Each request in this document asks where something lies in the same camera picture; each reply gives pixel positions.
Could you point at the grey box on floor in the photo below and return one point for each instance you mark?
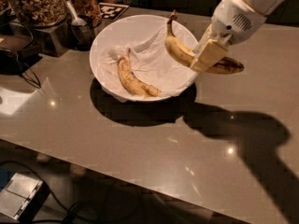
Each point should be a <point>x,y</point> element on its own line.
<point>21,196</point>

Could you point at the small jar of granola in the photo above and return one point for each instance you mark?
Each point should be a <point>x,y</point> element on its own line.
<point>89,8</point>

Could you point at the large jar of nuts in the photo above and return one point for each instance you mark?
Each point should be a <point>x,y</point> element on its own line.
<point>39,13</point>

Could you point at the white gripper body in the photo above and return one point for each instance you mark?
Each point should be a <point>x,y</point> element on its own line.
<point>235,19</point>

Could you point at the dark metal stand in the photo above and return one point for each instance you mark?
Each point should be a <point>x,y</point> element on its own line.
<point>52,40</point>

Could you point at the white bowl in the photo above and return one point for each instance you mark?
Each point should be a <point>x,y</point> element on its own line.
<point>131,27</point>

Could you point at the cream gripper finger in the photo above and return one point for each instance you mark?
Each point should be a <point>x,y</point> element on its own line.
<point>208,34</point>
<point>208,54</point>

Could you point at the white paper towel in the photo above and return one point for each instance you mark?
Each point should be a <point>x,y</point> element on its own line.
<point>150,63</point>

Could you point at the spotted banana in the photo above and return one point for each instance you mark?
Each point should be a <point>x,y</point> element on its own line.
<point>183,55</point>
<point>130,82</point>

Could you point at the white plastic spoon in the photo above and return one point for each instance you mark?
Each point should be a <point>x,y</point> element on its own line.
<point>76,20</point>

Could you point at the black device with cable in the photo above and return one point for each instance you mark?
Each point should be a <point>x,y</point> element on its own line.
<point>19,52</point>

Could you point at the black white fiducial marker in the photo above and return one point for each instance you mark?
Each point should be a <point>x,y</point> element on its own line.
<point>110,12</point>

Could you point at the black cup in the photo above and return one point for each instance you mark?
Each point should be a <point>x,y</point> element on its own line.
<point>80,37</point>

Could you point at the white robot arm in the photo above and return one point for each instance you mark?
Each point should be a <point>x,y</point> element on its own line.
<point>263,7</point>

